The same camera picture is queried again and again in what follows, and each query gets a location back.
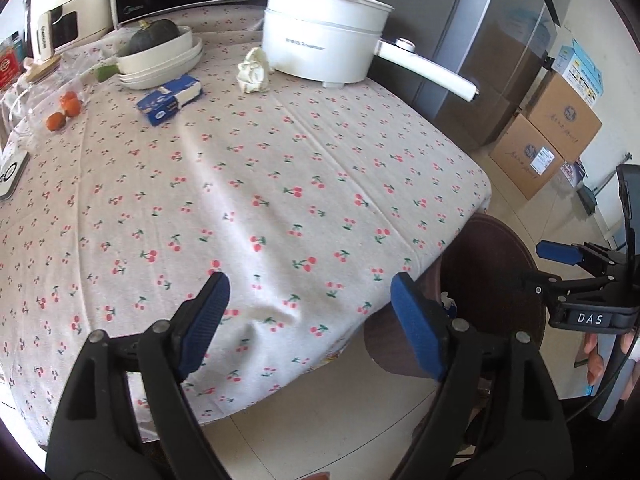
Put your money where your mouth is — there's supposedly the dark green squash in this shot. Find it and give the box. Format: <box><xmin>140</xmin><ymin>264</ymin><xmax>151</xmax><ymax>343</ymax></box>
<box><xmin>128</xmin><ymin>19</ymin><xmax>180</xmax><ymax>56</ymax></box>

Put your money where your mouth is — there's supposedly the crumpled white tissue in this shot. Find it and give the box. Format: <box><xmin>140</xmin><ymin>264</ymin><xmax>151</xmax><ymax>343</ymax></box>
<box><xmin>236</xmin><ymin>47</ymin><xmax>272</xmax><ymax>95</ymax></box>

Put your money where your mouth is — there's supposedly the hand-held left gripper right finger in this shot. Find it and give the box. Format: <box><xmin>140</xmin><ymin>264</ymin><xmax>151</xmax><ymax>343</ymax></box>
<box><xmin>390</xmin><ymin>272</ymin><xmax>576</xmax><ymax>480</ymax></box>

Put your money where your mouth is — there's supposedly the large cardboard box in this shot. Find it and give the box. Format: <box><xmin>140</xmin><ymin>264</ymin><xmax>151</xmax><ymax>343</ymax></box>
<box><xmin>527</xmin><ymin>70</ymin><xmax>604</xmax><ymax>164</ymax></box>
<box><xmin>488</xmin><ymin>112</ymin><xmax>566</xmax><ymax>201</ymax></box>

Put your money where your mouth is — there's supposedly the white oval baking dish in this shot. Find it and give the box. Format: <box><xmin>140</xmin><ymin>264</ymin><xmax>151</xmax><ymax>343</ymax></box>
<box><xmin>115</xmin><ymin>25</ymin><xmax>194</xmax><ymax>76</ymax></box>

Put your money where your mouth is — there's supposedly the red box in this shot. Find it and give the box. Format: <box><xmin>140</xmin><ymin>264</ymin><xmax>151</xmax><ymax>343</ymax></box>
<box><xmin>0</xmin><ymin>42</ymin><xmax>26</xmax><ymax>92</ymax></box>

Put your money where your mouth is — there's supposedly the grey long-handled tool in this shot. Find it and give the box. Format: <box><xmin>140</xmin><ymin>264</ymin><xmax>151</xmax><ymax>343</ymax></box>
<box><xmin>575</xmin><ymin>152</ymin><xmax>634</xmax><ymax>212</ymax></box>

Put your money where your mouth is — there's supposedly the blue and white box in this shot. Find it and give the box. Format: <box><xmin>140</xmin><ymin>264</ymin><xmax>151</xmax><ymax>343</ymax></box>
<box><xmin>137</xmin><ymin>74</ymin><xmax>206</xmax><ymax>127</ymax></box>

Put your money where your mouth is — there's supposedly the jar with wooden lid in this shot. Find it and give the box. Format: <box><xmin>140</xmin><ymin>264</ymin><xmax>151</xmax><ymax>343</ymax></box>
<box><xmin>22</xmin><ymin>55</ymin><xmax>64</xmax><ymax>84</ymax></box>

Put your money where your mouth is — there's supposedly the blue and white printed carton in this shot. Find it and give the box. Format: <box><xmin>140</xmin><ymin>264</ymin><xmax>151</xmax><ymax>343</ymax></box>
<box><xmin>552</xmin><ymin>39</ymin><xmax>606</xmax><ymax>107</ymax></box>

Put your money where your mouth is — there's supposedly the person's right hand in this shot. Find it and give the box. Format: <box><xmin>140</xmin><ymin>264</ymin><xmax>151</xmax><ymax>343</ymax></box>
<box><xmin>582</xmin><ymin>332</ymin><xmax>640</xmax><ymax>402</ymax></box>

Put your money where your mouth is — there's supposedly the white electric pot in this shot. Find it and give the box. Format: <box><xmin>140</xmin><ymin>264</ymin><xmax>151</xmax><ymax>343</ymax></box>
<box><xmin>262</xmin><ymin>0</ymin><xmax>480</xmax><ymax>104</ymax></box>

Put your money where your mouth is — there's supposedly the brown round stool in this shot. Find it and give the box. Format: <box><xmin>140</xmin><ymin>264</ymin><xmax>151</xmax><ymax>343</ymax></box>
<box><xmin>364</xmin><ymin>212</ymin><xmax>549</xmax><ymax>379</ymax></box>

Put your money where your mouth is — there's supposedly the white oval plate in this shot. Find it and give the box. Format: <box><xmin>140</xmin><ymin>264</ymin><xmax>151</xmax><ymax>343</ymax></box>
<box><xmin>117</xmin><ymin>36</ymin><xmax>203</xmax><ymax>85</ymax></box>
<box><xmin>119</xmin><ymin>45</ymin><xmax>204</xmax><ymax>91</ymax></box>

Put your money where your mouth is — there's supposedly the white kitchen scale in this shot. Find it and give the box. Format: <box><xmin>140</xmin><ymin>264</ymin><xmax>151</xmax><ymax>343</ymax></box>
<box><xmin>0</xmin><ymin>152</ymin><xmax>32</xmax><ymax>204</ymax></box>

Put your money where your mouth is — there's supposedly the white cable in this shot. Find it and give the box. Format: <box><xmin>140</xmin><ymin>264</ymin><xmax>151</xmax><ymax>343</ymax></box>
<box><xmin>0</xmin><ymin>85</ymin><xmax>32</xmax><ymax>137</ymax></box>

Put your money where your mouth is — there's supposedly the cherry print tablecloth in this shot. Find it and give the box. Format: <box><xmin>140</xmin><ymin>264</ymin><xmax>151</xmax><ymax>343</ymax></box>
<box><xmin>0</xmin><ymin>0</ymin><xmax>492</xmax><ymax>442</ymax></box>

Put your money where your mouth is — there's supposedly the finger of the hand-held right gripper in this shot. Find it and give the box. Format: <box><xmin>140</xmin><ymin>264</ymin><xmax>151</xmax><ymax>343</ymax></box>
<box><xmin>536</xmin><ymin>240</ymin><xmax>628</xmax><ymax>267</ymax></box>
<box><xmin>521</xmin><ymin>271</ymin><xmax>603</xmax><ymax>307</ymax></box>

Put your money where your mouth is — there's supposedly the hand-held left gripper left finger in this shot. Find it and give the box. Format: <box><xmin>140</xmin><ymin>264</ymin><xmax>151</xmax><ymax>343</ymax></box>
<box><xmin>45</xmin><ymin>271</ymin><xmax>232</xmax><ymax>480</ymax></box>

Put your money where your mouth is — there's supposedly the grey refrigerator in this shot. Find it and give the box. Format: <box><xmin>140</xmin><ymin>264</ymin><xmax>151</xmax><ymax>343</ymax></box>
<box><xmin>365</xmin><ymin>0</ymin><xmax>562</xmax><ymax>152</ymax></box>

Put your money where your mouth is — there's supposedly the small blue packet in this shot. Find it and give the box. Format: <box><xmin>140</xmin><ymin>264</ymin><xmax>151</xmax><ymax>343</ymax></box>
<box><xmin>559</xmin><ymin>160</ymin><xmax>586</xmax><ymax>187</ymax></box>

